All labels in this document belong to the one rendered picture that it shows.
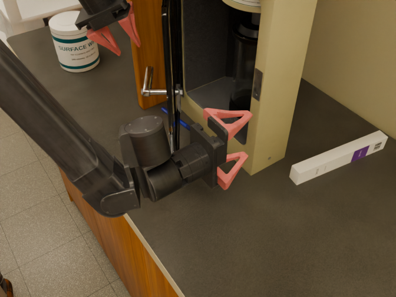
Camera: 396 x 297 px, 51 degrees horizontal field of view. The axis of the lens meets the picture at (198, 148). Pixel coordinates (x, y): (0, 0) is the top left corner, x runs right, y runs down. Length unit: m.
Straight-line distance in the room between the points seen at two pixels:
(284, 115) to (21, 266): 1.50
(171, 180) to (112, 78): 0.75
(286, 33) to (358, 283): 0.50
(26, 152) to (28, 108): 2.01
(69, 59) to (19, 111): 0.79
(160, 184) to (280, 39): 0.36
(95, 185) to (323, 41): 0.88
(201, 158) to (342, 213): 0.44
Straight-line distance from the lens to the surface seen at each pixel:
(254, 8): 0.84
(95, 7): 0.77
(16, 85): 0.58
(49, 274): 2.03
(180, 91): 0.80
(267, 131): 0.93
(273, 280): 0.86
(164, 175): 0.62
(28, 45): 1.59
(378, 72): 1.20
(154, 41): 1.10
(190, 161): 0.64
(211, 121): 0.64
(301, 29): 0.83
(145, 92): 0.81
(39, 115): 0.59
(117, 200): 0.62
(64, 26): 1.34
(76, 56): 1.36
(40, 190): 2.35
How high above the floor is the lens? 1.68
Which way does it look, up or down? 44 degrees down
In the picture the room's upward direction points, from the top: straight up
